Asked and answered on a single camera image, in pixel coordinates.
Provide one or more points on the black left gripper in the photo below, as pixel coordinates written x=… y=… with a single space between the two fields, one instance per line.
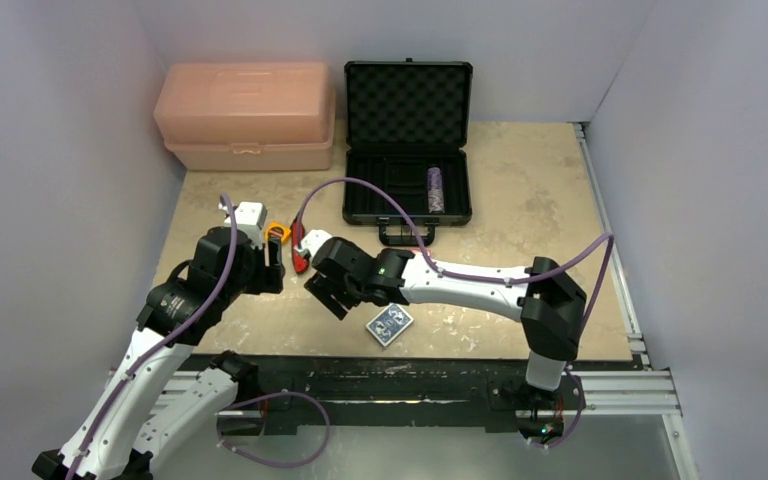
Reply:
x=269 y=277

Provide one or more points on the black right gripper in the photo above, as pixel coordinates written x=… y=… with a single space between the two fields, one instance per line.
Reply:
x=330 y=292

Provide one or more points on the purple poker chip stack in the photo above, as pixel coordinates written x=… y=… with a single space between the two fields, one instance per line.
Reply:
x=435 y=191

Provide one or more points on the black poker set case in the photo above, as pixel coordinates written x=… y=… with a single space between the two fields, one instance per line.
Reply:
x=404 y=117

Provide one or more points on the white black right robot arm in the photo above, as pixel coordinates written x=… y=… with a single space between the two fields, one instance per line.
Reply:
x=546 y=301

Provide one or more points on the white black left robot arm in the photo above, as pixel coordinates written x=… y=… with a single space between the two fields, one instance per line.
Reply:
x=120 y=439

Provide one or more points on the red folding utility knife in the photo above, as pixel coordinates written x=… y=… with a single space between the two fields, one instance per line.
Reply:
x=300 y=257

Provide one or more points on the yellow tape measure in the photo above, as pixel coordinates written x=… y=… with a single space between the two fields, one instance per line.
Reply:
x=279 y=231

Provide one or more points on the blue playing card deck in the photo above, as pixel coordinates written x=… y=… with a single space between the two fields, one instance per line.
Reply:
x=389 y=324

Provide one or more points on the pink translucent plastic toolbox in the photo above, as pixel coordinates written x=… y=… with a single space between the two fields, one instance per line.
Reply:
x=276 y=116

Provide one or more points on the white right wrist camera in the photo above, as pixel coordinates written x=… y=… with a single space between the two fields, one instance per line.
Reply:
x=309 y=245

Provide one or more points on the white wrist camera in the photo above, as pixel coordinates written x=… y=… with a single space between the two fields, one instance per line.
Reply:
x=309 y=245
x=250 y=220

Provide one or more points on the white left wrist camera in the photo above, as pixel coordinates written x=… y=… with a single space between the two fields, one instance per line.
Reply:
x=250 y=220

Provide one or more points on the black aluminium base frame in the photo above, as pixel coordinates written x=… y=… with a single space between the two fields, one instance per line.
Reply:
x=279 y=394

